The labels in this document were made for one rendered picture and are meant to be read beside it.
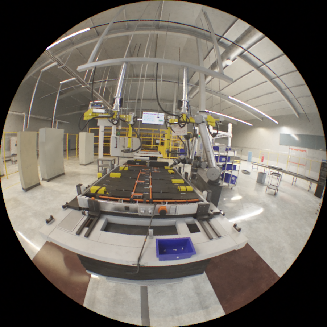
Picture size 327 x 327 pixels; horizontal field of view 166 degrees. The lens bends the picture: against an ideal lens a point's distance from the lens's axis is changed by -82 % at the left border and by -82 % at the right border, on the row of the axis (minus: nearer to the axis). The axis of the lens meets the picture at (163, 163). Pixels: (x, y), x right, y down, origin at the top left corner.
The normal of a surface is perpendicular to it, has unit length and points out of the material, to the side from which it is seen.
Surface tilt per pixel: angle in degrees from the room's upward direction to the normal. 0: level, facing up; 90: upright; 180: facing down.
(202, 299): 0
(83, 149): 90
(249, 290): 0
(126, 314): 0
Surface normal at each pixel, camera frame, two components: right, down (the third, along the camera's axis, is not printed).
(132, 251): 0.07, -0.98
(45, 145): 0.99, 0.05
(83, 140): 0.12, 0.18
